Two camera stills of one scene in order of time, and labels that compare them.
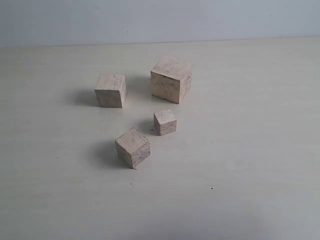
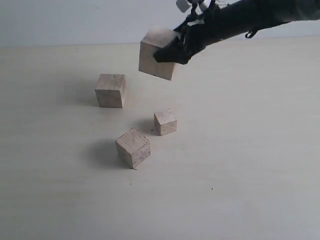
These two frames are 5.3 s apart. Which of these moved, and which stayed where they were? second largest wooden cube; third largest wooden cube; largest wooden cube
Moved: largest wooden cube
Stayed: third largest wooden cube; second largest wooden cube
